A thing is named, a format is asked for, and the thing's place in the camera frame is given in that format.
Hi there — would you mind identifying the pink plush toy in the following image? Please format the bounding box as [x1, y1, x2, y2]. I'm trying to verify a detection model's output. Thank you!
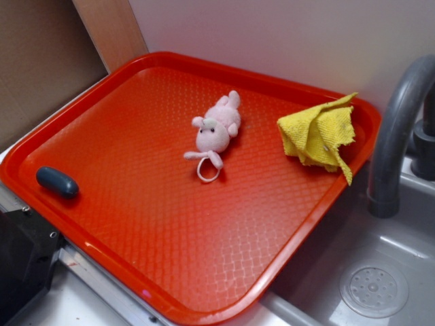
[184, 90, 241, 183]

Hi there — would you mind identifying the yellow cloth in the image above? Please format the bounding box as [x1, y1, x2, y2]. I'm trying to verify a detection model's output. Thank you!
[277, 92, 358, 185]

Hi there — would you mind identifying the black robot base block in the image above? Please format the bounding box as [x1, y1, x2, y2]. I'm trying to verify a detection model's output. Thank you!
[1, 206, 63, 325]

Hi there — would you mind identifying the dark grey oval object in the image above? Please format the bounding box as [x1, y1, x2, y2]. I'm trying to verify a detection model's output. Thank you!
[36, 166, 80, 199]

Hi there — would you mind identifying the grey faucet spout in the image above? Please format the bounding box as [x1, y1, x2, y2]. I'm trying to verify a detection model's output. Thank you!
[367, 54, 434, 218]

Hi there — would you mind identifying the grey sink basin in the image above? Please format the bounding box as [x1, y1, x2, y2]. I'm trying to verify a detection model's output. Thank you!
[262, 159, 434, 325]

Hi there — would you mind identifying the sink drain strainer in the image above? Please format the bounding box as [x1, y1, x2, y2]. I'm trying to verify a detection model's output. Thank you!
[339, 259, 409, 319]

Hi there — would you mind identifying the cardboard panel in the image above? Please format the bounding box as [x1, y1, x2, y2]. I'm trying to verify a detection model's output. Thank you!
[1, 1, 148, 150]

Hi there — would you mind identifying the dark grey faucet handle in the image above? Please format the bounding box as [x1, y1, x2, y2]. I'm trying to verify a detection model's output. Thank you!
[411, 85, 434, 181]

